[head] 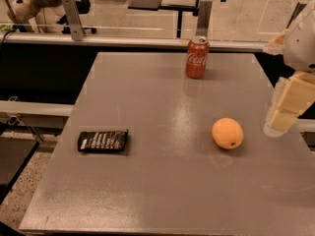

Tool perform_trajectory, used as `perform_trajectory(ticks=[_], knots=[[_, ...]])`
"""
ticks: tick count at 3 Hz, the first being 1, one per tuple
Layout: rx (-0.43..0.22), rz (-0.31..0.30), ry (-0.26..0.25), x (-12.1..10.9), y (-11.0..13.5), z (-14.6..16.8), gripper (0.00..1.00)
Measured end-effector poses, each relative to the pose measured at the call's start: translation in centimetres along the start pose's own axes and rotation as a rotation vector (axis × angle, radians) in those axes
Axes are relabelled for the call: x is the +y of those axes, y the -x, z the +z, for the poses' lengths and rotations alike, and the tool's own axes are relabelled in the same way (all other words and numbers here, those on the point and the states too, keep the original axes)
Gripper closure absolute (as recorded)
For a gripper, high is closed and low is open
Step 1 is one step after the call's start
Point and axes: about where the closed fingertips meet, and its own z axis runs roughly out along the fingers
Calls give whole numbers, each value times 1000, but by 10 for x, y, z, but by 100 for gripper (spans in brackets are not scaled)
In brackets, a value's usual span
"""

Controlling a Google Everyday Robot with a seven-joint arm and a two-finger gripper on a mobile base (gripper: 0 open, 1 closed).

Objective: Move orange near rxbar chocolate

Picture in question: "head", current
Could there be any metal bracket post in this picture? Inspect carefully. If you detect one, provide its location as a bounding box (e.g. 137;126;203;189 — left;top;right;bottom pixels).
61;0;85;41
196;0;213;36
286;2;307;29

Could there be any metal rail behind table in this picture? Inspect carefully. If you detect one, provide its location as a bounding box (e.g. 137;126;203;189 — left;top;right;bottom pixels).
0;32;267;53

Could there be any black rxbar chocolate wrapper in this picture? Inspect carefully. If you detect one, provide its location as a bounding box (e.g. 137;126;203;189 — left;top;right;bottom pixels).
77;130;129;153

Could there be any metal bracket post middle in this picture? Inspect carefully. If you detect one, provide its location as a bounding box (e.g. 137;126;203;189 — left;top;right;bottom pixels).
196;0;213;36

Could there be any metal bracket post right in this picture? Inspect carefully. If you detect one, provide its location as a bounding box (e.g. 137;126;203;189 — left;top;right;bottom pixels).
286;2;307;29

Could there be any metal bracket post left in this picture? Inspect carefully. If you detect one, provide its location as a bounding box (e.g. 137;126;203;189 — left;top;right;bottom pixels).
61;0;85;41

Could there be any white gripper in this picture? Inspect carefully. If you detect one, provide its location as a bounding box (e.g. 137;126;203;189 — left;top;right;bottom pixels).
263;0;315;138

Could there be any black side table left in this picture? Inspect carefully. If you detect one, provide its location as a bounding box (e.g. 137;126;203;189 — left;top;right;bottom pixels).
0;121;41;205

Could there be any orange fruit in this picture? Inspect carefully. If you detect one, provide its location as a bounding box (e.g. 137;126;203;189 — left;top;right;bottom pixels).
212;118;244;149

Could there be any seated person in background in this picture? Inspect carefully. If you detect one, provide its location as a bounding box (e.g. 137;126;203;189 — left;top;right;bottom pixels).
7;0;92;34

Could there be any red coca-cola can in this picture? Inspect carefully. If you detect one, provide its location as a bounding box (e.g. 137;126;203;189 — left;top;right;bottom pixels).
185;35;210;79

